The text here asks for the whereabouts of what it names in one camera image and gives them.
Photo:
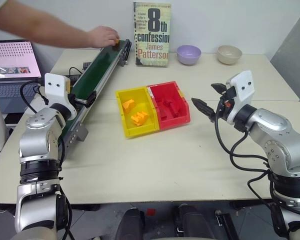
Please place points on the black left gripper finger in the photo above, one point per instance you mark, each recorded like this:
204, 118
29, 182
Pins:
86, 99

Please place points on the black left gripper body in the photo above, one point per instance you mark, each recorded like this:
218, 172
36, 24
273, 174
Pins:
72, 99

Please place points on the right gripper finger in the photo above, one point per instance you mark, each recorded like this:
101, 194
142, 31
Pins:
220, 88
203, 108

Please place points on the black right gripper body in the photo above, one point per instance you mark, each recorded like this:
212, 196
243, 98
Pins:
225, 107

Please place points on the small orange block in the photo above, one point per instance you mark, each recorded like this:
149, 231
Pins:
117, 41

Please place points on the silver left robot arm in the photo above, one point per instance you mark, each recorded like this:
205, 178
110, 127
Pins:
37, 140

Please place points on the person's bare forearm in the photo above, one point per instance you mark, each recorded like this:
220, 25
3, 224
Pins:
40, 28

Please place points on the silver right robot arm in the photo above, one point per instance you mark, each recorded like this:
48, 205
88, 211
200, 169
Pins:
272, 127

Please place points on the green conveyor belt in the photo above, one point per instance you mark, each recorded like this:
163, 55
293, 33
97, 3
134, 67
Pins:
100, 65

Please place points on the person's bare hand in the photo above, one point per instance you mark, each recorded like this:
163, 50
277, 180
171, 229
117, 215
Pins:
102, 37

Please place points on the red block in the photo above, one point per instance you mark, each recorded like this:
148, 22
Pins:
176, 110
168, 102

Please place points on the beige bowl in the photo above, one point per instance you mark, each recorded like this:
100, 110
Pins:
228, 58

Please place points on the red plastic bin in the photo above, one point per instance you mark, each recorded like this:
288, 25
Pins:
175, 122

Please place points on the purple bowl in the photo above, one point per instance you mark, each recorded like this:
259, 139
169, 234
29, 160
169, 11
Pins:
189, 58

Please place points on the orange wedge block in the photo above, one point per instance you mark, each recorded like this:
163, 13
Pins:
128, 106

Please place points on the orange studded block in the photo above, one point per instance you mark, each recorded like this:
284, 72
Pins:
140, 118

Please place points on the yellow plastic bin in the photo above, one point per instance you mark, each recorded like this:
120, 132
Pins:
140, 131

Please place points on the grey open laptop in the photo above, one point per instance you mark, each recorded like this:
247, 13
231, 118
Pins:
10, 57

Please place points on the dark rounded shape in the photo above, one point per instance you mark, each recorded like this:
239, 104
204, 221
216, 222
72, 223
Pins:
130, 223
192, 221

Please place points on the black bar under table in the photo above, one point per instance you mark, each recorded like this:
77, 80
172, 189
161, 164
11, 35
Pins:
226, 225

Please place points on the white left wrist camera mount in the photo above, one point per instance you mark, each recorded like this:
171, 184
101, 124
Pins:
54, 92

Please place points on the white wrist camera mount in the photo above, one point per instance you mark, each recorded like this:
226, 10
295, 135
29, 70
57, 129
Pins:
54, 92
243, 97

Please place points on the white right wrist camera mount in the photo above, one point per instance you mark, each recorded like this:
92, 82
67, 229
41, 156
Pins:
243, 97

